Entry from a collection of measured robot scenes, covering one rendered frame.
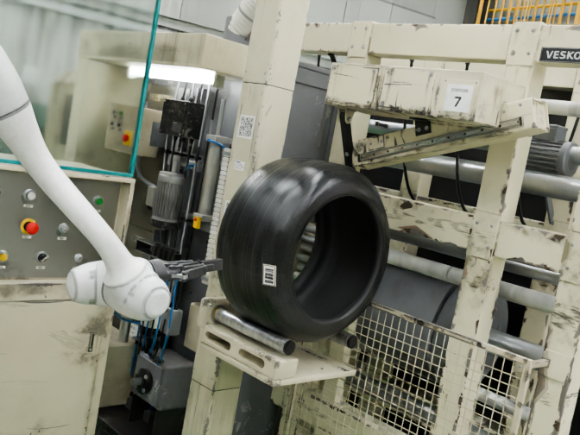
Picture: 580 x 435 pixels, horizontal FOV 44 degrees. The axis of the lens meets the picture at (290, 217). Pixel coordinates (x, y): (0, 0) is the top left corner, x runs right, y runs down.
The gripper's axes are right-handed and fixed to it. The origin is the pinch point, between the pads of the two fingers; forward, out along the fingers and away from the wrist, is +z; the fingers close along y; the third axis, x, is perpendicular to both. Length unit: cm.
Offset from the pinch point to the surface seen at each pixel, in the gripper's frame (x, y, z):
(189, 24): -115, 820, 562
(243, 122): -36, 33, 36
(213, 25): -118, 812, 603
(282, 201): -18.0, -6.8, 18.7
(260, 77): -51, 29, 38
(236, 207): -13.5, 8.9, 14.8
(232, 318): 23.0, 13.5, 20.2
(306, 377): 35.8, -11.7, 29.6
